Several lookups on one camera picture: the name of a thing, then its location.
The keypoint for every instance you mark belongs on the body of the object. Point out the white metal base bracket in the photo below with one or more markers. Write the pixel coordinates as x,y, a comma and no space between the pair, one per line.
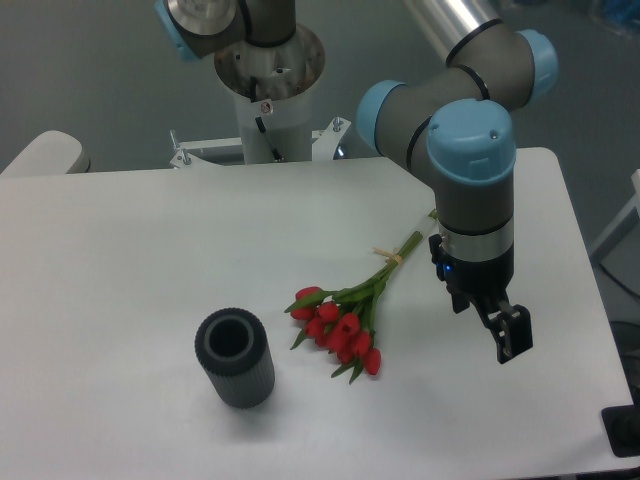
323,145

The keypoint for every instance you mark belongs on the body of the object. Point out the black device at table edge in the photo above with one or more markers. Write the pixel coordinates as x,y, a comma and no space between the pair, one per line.
622,428

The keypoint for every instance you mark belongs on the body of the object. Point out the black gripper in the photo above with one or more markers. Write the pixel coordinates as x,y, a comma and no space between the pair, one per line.
483,285

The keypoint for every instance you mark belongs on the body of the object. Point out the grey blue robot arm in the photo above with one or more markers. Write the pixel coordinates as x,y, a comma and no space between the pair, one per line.
453,132

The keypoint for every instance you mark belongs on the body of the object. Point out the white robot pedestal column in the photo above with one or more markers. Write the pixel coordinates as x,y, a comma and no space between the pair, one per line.
274,131

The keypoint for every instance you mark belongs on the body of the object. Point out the red tulip bouquet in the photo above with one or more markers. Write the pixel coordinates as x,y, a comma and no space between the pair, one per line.
343,322

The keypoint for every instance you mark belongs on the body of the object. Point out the dark grey ribbed vase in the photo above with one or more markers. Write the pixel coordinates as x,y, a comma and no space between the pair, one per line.
231,346

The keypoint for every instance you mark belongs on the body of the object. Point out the white frame at right edge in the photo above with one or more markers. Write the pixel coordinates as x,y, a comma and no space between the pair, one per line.
618,228

